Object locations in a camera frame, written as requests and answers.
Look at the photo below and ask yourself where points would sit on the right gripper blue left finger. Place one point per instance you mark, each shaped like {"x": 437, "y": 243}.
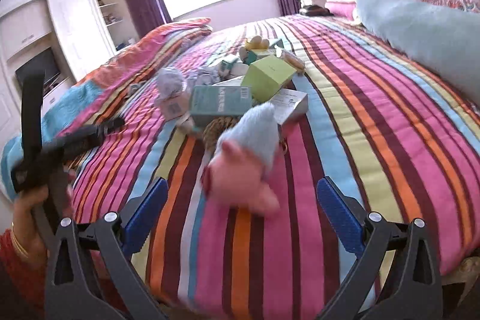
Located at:
{"x": 140, "y": 214}

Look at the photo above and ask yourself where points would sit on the white paper ball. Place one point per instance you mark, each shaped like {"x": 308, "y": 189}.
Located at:
{"x": 169, "y": 83}

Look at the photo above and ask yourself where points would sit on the striped colourful bedspread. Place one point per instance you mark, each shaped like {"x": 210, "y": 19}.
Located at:
{"x": 388, "y": 132}

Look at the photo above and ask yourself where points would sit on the green cardboard box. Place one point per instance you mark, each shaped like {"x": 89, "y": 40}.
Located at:
{"x": 265, "y": 77}

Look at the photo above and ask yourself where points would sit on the white flat box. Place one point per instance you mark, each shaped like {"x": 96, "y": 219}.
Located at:
{"x": 289, "y": 105}

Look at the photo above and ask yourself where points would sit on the person's left hand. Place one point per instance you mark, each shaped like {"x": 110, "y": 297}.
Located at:
{"x": 25, "y": 236}

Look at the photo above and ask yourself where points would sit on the folded colourful quilt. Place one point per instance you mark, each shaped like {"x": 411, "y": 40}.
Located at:
{"x": 124, "y": 166}

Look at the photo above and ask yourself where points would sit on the yellow plush toy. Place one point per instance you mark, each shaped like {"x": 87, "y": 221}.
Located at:
{"x": 257, "y": 43}

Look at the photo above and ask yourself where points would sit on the person's red sleeve forearm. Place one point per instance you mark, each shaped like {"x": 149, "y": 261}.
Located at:
{"x": 22, "y": 287}

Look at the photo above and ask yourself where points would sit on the white wardrobe cabinet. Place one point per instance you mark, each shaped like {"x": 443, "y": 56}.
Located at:
{"x": 81, "y": 34}

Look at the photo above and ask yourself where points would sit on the pink plush toy blue hat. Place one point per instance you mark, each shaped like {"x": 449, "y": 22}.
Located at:
{"x": 237, "y": 174}

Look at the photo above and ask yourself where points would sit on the long light blue bolster pillow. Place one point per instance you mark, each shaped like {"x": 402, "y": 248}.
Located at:
{"x": 441, "y": 39}

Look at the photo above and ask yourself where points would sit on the teal cardboard box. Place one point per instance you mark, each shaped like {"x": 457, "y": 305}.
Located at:
{"x": 209, "y": 102}

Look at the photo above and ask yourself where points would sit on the black television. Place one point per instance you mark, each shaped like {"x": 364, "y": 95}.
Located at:
{"x": 44, "y": 62}

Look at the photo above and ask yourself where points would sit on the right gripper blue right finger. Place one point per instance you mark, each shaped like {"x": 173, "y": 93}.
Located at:
{"x": 345, "y": 215}

